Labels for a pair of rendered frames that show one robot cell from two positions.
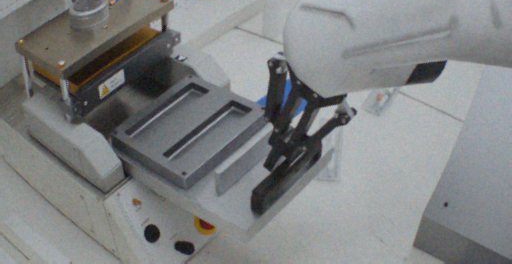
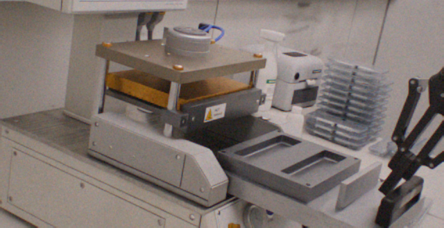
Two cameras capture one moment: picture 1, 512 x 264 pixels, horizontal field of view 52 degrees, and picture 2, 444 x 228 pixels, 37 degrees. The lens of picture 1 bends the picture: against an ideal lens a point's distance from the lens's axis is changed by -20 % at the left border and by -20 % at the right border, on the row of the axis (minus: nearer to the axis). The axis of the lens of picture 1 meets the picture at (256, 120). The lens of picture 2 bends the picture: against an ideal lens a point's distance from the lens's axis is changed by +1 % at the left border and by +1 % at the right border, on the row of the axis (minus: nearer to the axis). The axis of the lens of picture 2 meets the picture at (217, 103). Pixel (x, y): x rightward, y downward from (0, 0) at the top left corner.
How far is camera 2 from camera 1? 0.48 m
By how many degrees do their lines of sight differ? 23
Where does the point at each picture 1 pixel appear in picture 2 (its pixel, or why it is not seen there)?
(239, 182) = (353, 204)
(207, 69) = (289, 131)
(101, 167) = (211, 177)
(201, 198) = (324, 209)
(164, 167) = (286, 179)
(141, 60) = (238, 103)
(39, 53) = (141, 57)
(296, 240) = not seen: outside the picture
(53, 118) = (143, 131)
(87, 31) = (191, 57)
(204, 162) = (322, 181)
